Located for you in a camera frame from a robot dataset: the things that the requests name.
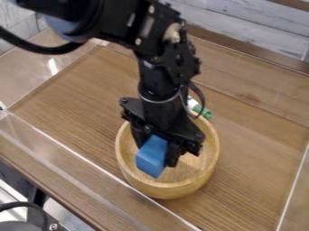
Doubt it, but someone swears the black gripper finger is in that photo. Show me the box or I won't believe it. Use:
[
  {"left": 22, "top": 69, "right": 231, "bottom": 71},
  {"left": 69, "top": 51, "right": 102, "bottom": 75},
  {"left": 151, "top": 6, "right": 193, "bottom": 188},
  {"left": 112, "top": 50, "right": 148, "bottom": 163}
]
[
  {"left": 129, "top": 122, "right": 164, "bottom": 147},
  {"left": 165, "top": 134, "right": 204, "bottom": 168}
]

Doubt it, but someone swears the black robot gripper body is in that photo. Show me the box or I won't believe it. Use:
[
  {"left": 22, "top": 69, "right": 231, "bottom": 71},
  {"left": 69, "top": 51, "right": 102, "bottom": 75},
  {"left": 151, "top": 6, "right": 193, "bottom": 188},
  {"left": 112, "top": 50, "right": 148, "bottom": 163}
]
[{"left": 118, "top": 87, "right": 203, "bottom": 141}]

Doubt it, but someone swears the blue rectangular block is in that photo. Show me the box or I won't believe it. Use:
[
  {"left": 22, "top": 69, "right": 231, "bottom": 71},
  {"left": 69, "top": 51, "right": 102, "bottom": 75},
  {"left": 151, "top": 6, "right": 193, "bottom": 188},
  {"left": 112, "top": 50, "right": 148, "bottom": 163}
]
[{"left": 135, "top": 135, "right": 167, "bottom": 179}]

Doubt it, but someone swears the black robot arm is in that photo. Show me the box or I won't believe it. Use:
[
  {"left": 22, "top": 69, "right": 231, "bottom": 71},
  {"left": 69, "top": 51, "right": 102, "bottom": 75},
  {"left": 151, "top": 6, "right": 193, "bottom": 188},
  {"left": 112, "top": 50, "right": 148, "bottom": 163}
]
[{"left": 0, "top": 0, "right": 204, "bottom": 167}]

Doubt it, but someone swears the brown wooden bowl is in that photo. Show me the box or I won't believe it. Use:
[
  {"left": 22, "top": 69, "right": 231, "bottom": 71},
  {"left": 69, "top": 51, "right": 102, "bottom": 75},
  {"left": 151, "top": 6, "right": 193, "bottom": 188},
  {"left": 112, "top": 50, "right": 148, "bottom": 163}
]
[{"left": 114, "top": 117, "right": 219, "bottom": 199}]

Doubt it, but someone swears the green white marker pen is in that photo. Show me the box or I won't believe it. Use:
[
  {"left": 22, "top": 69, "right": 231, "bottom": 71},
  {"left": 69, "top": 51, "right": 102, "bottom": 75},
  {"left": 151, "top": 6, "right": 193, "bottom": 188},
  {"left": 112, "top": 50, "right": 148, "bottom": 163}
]
[{"left": 187, "top": 97, "right": 212, "bottom": 120}]

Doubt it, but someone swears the black metal table frame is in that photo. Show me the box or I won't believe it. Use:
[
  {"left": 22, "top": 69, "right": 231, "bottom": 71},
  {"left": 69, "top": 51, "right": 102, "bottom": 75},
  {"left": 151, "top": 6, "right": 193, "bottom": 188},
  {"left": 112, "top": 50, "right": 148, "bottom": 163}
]
[{"left": 26, "top": 187, "right": 68, "bottom": 231}]

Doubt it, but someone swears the black cable lower left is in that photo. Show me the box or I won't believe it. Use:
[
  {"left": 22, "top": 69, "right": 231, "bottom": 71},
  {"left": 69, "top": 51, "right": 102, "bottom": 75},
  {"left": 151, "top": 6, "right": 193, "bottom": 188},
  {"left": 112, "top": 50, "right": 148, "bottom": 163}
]
[{"left": 0, "top": 201, "right": 48, "bottom": 231}]

